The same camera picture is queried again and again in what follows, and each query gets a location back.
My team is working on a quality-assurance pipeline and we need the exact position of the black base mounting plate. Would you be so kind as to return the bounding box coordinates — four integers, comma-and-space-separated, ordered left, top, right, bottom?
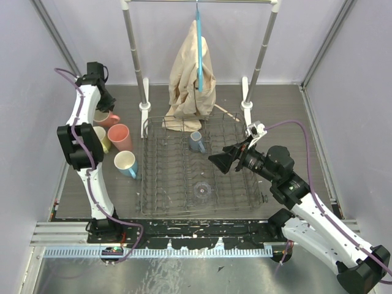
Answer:
86, 219, 287, 250

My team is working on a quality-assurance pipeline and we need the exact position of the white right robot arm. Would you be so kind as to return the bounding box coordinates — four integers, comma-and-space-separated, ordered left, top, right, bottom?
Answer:
208, 140, 391, 293

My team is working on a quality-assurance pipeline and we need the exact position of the light blue mug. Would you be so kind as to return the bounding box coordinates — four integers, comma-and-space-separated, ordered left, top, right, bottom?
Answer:
113, 151, 138, 179

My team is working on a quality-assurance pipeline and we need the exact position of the pink mug with handle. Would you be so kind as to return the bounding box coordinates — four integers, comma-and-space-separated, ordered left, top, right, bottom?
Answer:
93, 110, 120, 127

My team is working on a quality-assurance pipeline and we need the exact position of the beige cloth garment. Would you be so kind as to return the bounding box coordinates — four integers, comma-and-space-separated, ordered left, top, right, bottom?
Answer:
162, 20, 216, 132

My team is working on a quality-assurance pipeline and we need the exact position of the clear glass cup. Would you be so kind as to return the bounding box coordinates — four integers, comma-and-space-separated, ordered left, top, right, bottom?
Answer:
194, 181, 212, 204

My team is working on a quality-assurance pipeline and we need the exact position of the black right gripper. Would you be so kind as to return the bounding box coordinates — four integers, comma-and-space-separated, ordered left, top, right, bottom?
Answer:
209, 134, 278, 183

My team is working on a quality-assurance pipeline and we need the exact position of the white clothes rack stand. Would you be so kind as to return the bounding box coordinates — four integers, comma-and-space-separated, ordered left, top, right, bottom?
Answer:
120, 0, 282, 138

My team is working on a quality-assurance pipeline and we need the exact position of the yellow-green mug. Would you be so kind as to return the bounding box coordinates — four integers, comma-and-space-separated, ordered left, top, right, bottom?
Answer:
93, 126, 111, 154

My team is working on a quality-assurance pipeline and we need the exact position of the blue clothes hanger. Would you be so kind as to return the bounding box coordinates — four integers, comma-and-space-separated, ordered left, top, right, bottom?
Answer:
195, 1, 203, 92

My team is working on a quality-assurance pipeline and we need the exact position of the pink handleless tumbler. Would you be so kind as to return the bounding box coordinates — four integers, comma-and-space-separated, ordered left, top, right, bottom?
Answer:
107, 124, 133, 151

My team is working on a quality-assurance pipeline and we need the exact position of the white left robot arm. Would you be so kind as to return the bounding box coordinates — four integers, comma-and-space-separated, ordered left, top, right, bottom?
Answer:
55, 61, 123, 243

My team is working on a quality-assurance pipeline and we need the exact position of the grey-blue dotted mug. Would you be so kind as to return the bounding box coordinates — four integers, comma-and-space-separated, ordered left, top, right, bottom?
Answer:
189, 131, 206, 154

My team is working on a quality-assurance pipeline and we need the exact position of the grey wire dish rack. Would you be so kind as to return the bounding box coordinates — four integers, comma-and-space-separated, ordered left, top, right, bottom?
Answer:
138, 113, 268, 218

